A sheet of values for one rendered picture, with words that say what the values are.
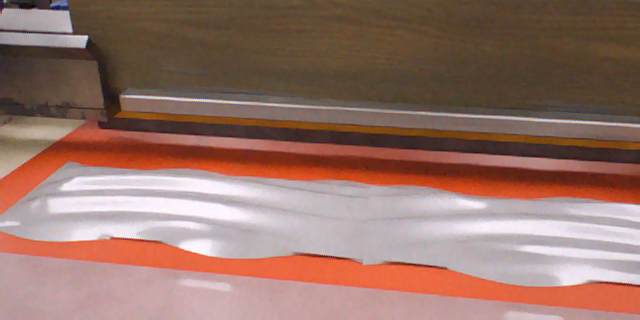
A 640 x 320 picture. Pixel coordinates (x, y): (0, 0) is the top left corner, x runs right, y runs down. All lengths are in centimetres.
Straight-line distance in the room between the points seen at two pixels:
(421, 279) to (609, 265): 8
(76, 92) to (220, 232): 14
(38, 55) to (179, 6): 9
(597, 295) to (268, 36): 20
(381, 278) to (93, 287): 12
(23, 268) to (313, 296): 12
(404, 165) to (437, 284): 11
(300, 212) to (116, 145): 15
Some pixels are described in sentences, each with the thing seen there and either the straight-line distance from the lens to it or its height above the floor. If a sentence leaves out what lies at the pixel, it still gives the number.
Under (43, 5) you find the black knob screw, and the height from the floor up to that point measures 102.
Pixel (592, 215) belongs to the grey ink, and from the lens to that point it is 30.
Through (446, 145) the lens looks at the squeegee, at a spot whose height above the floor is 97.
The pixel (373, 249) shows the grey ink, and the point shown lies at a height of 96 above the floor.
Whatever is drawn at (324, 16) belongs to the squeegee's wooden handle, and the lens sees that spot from 29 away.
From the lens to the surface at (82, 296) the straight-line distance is 24.
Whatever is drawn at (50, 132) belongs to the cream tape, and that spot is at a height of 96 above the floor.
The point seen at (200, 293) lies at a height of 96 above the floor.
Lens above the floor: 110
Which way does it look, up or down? 24 degrees down
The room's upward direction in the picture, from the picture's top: 1 degrees clockwise
